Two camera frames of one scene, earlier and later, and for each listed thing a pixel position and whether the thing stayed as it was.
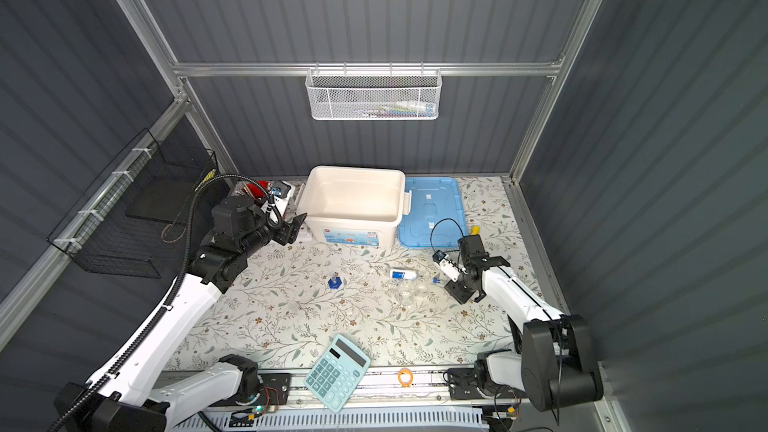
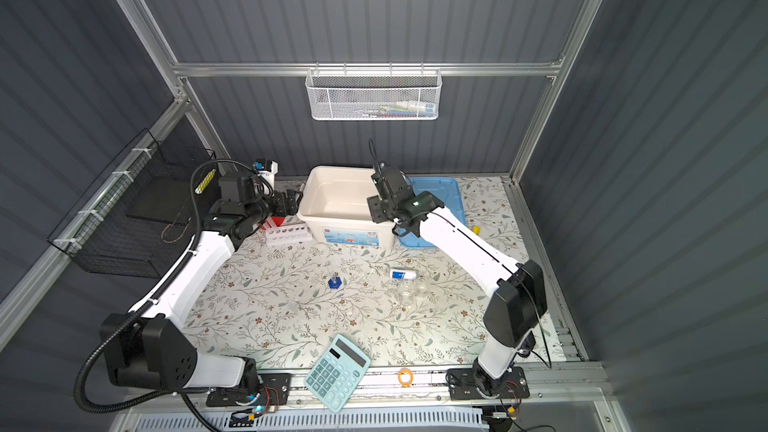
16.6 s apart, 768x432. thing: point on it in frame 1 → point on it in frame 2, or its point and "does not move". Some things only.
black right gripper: x=458 y=291 → x=374 y=204
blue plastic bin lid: x=437 y=217 does not move
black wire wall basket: x=137 y=216 does not move
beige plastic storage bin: x=354 y=206 does not move
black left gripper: x=288 y=232 → x=291 y=203
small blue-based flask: x=335 y=282 does not move
